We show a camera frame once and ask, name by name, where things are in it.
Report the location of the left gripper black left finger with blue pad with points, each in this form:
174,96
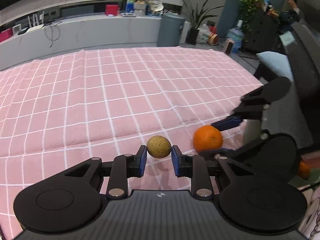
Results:
124,167

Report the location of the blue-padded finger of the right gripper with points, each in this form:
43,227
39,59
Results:
227,123

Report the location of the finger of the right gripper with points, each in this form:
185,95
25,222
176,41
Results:
221,152

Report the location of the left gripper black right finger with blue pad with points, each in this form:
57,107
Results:
194,167

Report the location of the orange tangerine back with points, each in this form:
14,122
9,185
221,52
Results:
207,138

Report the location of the orange tangerine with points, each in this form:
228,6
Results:
207,138
304,170

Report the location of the brown longan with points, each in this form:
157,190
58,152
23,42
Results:
158,147

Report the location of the light blue cushion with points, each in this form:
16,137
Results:
272,65

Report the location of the small white heater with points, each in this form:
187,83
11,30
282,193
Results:
228,47

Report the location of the blue water jug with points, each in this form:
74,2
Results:
236,35

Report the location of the white plastic bag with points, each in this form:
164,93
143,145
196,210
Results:
203,34

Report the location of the pink checked tablecloth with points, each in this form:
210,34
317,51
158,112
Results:
64,117

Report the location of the dark drawer cabinet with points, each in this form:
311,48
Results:
263,34

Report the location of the potted long-leaf plant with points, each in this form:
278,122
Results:
196,15

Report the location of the grey pedal trash bin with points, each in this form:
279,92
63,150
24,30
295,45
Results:
170,30

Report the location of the person in background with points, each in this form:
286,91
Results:
290,16

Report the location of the green ivy plant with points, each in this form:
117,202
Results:
247,10

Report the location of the red box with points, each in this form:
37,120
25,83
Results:
111,10

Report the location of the white wifi router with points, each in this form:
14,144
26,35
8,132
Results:
36,22

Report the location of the pink storage box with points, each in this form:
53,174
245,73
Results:
6,34

